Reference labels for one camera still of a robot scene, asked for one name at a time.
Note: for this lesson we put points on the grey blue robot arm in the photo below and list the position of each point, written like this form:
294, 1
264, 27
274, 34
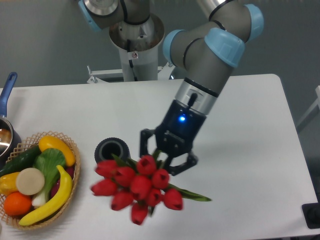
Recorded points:
208, 54

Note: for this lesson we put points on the black device at table edge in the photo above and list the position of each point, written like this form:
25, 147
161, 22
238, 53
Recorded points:
311, 212

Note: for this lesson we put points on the dark red vegetable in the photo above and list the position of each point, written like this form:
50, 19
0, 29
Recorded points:
70, 170

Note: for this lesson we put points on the woven wicker basket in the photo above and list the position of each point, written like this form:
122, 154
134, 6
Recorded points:
26, 144

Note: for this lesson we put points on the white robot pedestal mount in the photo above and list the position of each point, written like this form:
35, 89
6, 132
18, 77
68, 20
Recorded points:
138, 51

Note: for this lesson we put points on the yellow banana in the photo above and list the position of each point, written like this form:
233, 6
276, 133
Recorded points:
50, 207

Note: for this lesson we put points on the blue handled saucepan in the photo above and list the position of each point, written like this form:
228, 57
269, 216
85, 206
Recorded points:
9, 138

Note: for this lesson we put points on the beige round disc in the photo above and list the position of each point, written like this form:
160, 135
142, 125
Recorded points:
30, 181

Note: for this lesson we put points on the yellow bell pepper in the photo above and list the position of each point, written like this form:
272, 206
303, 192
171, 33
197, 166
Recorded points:
8, 183

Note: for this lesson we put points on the green bok choy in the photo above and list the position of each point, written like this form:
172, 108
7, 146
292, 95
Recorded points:
47, 163

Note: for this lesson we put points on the white frame at right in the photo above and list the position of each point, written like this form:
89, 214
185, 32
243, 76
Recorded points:
310, 113

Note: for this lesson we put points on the orange fruit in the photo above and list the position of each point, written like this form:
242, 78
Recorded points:
17, 204

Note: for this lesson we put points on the green cucumber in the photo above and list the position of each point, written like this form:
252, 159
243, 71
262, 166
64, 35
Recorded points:
22, 161

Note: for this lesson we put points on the red tulip bouquet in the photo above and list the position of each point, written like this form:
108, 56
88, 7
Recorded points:
140, 185

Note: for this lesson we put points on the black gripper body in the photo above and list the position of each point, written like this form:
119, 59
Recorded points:
176, 133

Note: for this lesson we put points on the dark grey ribbed vase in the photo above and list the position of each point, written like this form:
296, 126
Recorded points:
109, 147

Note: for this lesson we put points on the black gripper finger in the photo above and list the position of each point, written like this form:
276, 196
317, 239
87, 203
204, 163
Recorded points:
145, 134
190, 162

